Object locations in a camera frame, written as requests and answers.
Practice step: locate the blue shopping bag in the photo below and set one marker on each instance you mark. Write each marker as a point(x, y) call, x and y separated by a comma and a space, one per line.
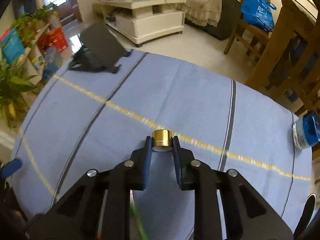
point(257, 12)

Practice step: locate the white coffee table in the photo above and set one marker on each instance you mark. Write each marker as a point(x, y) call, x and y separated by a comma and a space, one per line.
point(155, 22)

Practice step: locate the long leaf potted plant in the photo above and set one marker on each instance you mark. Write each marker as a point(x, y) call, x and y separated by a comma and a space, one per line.
point(15, 82)

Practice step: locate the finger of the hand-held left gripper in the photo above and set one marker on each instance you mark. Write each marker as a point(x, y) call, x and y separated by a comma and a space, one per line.
point(11, 167)

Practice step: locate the pothos plant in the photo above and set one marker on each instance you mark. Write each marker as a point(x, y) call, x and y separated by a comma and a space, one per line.
point(32, 17)

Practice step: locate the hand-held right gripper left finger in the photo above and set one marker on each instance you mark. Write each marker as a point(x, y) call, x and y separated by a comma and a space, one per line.
point(147, 165)

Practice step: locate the blue lidded jar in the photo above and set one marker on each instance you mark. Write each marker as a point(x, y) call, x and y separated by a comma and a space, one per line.
point(306, 130)

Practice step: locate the red gift box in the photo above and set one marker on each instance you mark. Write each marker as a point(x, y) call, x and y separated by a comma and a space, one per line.
point(53, 38)

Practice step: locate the blue striped tablecloth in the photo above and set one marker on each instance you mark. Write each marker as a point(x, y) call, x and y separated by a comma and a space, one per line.
point(175, 92)

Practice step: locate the wooden dining chair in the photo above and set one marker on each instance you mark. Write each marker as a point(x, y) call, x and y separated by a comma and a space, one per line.
point(240, 37)

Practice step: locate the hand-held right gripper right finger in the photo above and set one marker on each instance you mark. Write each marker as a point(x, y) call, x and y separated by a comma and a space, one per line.
point(177, 165)

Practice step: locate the blue gift box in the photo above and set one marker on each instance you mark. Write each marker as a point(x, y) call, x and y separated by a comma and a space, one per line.
point(12, 47)

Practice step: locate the dark grey sofa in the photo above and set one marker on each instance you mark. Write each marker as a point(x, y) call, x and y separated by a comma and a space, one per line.
point(225, 17)

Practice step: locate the blue bottle pack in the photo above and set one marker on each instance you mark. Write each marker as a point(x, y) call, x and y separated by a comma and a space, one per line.
point(51, 65)

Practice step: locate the wooden dining table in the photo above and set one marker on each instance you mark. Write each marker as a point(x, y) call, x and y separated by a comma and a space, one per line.
point(282, 42)

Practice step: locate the beige lace sofa cover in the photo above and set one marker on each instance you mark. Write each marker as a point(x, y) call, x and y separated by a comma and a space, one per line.
point(200, 7)

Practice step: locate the black phone stand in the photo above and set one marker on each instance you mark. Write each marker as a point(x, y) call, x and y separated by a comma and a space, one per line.
point(100, 45)

